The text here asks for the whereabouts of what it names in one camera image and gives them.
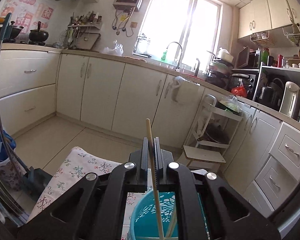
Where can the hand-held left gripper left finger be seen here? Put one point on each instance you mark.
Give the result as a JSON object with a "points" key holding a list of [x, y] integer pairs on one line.
{"points": [[89, 205]]}

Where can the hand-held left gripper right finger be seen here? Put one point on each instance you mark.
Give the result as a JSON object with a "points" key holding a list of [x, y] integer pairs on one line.
{"points": [[210, 205]]}

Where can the teal perforated plastic bin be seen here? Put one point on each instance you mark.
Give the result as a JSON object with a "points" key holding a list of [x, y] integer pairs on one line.
{"points": [[145, 220]]}

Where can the pale wooden chopstick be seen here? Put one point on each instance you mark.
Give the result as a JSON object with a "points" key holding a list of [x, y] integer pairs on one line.
{"points": [[152, 160]]}

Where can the floral tablecloth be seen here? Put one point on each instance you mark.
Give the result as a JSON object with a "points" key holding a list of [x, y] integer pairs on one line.
{"points": [[77, 165]]}

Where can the cream wooden step stool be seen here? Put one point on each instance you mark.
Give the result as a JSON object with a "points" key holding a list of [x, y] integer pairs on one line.
{"points": [[202, 153]]}

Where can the broom with dustpan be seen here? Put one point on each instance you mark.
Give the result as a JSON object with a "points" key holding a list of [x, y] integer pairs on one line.
{"points": [[37, 182]]}

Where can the dark frying pan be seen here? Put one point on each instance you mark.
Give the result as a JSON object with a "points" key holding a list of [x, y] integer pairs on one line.
{"points": [[216, 135]]}

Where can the white kitchen cart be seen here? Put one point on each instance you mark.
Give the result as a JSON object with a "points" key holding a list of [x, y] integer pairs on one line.
{"points": [[230, 116]]}

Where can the blue patterned bag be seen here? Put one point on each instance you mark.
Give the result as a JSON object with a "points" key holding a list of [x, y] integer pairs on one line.
{"points": [[4, 172]]}

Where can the bag of green vegetables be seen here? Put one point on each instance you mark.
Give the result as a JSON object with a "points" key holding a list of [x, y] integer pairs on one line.
{"points": [[231, 103]]}

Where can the cream kitchen base cabinets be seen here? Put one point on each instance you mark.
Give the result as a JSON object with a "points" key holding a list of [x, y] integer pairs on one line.
{"points": [[102, 92]]}

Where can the red plastic bag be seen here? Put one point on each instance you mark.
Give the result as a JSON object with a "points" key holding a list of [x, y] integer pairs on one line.
{"points": [[239, 91]]}

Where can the hanging white plastic bag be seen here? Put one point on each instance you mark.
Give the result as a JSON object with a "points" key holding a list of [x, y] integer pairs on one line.
{"points": [[182, 90]]}

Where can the black cooking pot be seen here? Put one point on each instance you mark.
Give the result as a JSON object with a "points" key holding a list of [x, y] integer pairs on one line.
{"points": [[270, 96]]}

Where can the black toaster oven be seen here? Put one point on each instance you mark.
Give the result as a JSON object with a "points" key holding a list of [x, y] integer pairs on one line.
{"points": [[250, 82]]}

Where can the white electric thermo pot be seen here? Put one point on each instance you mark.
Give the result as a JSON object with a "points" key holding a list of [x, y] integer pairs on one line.
{"points": [[291, 100]]}

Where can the stack of pots and pans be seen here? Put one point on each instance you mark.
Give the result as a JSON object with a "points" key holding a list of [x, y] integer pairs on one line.
{"points": [[218, 72]]}

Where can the black microwave oven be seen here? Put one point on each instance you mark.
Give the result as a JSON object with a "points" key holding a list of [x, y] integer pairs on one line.
{"points": [[248, 58]]}

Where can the chrome sink faucet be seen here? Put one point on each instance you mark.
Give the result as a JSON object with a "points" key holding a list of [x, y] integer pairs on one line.
{"points": [[180, 52]]}

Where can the green dish soap bottle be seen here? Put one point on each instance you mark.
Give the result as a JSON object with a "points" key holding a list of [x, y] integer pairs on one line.
{"points": [[164, 56]]}

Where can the black wok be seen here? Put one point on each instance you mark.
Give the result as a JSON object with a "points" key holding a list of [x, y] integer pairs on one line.
{"points": [[38, 36]]}

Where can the bright kitchen window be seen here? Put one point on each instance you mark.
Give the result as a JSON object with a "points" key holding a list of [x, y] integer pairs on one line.
{"points": [[180, 25]]}

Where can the black stovetop pot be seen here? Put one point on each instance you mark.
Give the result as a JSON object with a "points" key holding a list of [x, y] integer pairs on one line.
{"points": [[9, 32]]}

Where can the wall utensil rack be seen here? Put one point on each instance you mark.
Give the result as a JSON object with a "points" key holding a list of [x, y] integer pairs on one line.
{"points": [[86, 38]]}

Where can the pink and red wall stickers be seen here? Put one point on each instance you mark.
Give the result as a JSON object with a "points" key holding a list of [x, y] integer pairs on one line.
{"points": [[24, 17]]}

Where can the cream upper wall cabinets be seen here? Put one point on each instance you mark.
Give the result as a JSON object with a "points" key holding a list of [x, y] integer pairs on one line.
{"points": [[265, 12]]}

